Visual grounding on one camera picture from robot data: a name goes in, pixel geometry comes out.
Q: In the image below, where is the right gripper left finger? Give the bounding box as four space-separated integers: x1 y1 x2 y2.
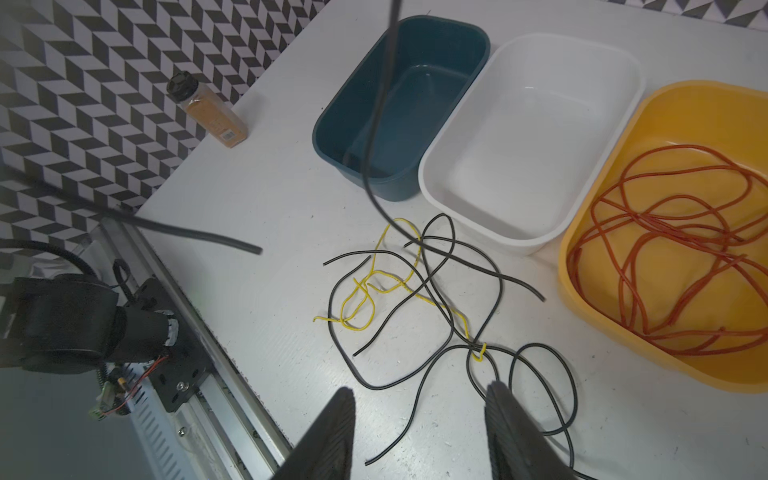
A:
272 387 356 480

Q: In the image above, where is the white tray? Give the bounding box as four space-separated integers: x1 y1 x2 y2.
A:
418 33 646 255

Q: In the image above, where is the yellow cable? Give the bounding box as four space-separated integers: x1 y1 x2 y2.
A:
313 217 488 364

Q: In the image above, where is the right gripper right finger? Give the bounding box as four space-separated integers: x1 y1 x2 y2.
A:
485 381 575 480

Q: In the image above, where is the aluminium front rail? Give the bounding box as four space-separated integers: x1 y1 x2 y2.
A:
92 220 291 479

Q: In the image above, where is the dark teal tray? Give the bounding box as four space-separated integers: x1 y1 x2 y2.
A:
312 15 491 201

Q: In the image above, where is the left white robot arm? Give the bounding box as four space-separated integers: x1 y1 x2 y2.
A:
1 239 171 374

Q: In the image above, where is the yellow tray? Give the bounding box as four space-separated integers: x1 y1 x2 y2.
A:
558 80 767 394

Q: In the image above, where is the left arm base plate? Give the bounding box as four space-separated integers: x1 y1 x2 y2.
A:
136 277 214 413

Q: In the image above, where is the left spice jar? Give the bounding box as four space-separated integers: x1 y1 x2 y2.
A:
166 71 248 148

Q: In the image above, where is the red cable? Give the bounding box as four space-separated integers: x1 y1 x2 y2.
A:
566 143 768 356

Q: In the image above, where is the cable pile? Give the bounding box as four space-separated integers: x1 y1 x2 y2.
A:
322 212 601 480

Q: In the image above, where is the black cable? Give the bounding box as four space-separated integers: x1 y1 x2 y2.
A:
359 0 433 247

